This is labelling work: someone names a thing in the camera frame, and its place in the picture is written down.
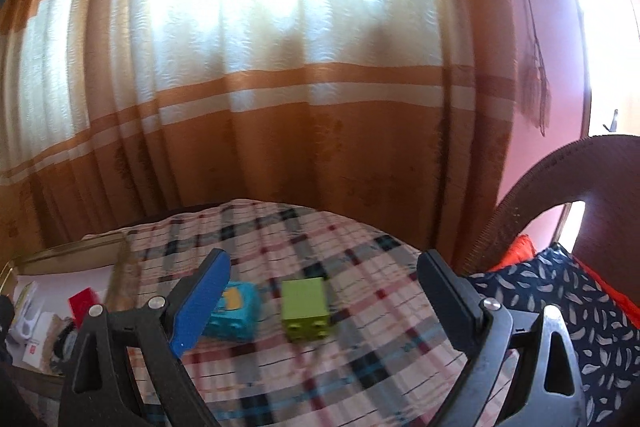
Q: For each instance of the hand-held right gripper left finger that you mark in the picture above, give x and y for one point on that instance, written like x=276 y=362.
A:
x=200 y=307

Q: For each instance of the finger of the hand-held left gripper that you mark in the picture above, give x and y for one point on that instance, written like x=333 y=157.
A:
x=5 y=324

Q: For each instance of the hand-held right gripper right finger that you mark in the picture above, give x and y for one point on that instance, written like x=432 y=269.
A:
x=445 y=297

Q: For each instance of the teal toy box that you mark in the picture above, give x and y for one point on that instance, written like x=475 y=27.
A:
x=240 y=312

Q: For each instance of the rectangular metal tin box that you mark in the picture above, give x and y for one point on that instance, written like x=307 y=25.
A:
x=75 y=249

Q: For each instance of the green toy block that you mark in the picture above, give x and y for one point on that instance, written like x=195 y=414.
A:
x=305 y=307

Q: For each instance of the white plastic item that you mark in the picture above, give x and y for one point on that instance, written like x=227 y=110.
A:
x=25 y=317

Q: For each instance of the white box with red mark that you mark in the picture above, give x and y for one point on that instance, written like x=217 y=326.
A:
x=37 y=349

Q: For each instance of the dark patterned box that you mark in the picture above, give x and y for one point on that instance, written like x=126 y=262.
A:
x=65 y=342

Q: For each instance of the white paper lining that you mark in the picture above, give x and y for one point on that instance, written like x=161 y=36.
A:
x=55 y=282

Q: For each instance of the plaid tablecloth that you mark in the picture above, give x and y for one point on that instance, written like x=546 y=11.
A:
x=350 y=257

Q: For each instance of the navy feather print cushion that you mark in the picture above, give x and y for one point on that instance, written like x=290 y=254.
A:
x=575 y=297

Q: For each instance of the brown wooden chair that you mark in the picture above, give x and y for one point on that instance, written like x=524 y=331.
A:
x=550 y=177

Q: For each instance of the beige and orange curtain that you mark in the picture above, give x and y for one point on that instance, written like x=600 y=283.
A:
x=250 y=82

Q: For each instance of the dark tasselled wall hanging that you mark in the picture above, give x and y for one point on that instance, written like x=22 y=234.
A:
x=532 y=72

